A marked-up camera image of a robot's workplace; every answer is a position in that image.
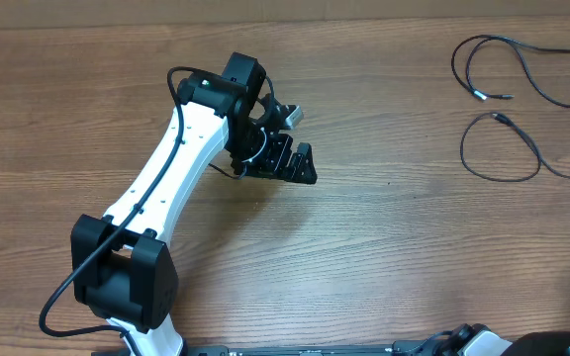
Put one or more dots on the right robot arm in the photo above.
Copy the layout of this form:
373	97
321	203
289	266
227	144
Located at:
478	339

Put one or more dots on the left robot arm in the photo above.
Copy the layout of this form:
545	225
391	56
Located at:
121	262

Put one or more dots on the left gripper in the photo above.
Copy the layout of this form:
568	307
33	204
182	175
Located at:
276	166

